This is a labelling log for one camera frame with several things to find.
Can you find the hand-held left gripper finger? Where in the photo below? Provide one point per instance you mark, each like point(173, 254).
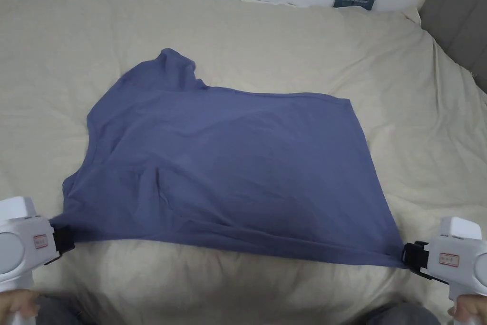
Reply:
point(67, 240)

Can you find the person's right hand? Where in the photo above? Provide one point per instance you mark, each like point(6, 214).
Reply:
point(470, 306)

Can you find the person's legs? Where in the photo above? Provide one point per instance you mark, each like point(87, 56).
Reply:
point(57, 311)

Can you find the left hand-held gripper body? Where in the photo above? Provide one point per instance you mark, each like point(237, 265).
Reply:
point(19, 241)

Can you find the blue shirt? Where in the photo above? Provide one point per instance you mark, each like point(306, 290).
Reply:
point(228, 157)

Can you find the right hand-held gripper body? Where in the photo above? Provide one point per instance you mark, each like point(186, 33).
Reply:
point(456, 260)

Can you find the bed with beige sheet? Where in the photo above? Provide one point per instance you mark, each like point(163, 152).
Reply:
point(266, 54)

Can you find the grey padded headboard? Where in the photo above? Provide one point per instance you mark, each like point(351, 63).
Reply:
point(456, 13)

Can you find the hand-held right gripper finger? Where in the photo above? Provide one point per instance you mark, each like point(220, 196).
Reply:
point(408, 255)

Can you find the person's left hand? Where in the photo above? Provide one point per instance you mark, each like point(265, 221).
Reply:
point(17, 302)

